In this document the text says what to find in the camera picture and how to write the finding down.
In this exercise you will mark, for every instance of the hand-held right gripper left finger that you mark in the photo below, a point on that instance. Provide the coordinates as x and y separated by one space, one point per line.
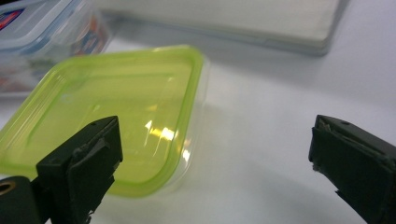
84 168

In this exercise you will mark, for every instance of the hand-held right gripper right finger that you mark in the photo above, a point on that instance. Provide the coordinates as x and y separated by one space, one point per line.
351 161

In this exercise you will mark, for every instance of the green-lidded plastic container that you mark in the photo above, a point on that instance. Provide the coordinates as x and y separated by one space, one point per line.
112 105

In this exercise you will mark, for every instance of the clear plastic container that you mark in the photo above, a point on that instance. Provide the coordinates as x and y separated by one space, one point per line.
199 124

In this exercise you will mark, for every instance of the clear box with blue lid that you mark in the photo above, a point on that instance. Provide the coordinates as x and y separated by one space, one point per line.
40 34

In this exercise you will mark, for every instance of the flat white board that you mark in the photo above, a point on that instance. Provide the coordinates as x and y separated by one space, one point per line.
218 18

